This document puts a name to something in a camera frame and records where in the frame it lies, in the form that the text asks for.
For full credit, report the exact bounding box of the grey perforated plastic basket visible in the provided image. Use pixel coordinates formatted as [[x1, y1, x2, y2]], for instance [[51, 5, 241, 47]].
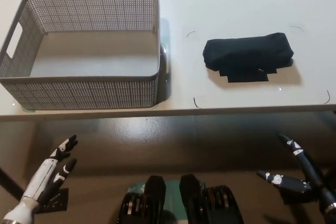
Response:
[[0, 0, 161, 111]]

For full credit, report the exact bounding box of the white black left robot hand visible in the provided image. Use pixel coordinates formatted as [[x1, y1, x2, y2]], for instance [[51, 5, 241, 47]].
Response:
[[21, 134, 79, 207]]

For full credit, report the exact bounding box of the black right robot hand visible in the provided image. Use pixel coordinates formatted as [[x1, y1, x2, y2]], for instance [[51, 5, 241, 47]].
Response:
[[256, 133, 336, 209]]

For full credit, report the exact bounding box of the black table leg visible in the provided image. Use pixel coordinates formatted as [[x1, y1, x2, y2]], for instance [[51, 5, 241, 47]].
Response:
[[0, 167, 27, 201]]

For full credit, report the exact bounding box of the black fabric pencil case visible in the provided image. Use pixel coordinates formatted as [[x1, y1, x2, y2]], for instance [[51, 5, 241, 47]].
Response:
[[202, 31, 293, 72]]

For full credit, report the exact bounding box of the black tape patch on table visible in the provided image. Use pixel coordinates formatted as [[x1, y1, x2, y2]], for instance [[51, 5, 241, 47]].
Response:
[[216, 66, 278, 83]]

